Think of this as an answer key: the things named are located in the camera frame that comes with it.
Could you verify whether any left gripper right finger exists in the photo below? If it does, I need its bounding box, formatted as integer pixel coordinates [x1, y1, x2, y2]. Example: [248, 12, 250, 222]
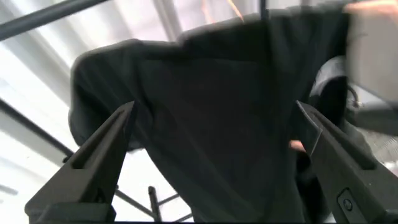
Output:
[294, 100, 398, 224]

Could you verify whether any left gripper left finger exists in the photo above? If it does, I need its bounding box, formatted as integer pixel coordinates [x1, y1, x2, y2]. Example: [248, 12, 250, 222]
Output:
[24, 101, 137, 224]

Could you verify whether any black garment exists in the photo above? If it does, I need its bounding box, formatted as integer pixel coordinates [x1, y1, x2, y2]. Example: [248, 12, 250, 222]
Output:
[68, 2, 374, 223]

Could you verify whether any black clothes rack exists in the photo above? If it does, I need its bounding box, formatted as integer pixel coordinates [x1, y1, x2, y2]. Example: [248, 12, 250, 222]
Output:
[0, 0, 270, 223]

